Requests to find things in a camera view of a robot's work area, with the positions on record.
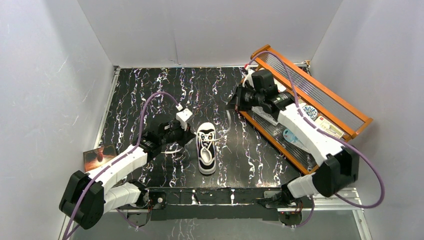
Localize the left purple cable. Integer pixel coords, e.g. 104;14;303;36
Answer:
62;91;181;240

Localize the light blue oval packet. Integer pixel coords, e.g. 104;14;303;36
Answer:
283;128;308;151

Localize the brown book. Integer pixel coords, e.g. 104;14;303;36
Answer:
82;143;118;172

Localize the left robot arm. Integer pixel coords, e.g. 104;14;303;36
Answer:
58;119;196;230

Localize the black white sneaker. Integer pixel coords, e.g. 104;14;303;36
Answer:
196;122;216;175

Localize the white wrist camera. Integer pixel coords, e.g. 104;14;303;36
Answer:
241;64;256;88
175;104;194;131

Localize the grey patterned packet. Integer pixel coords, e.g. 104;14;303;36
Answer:
253;107;279;126

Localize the round blue white tin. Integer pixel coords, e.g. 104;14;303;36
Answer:
302;105;319;121

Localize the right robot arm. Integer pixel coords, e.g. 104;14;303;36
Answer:
228;69;359;207

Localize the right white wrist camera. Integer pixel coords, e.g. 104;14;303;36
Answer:
241;64;256;88

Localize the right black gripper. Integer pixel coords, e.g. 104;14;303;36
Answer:
224;83;264;112

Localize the orange wooden tiered shelf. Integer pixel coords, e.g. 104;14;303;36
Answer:
240;44;373;174

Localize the black base frame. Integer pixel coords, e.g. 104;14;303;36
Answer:
117;187;314;229

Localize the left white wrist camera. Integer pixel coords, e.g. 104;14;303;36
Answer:
175;104;194;131

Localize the green white box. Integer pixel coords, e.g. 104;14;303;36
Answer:
314;116;345;139

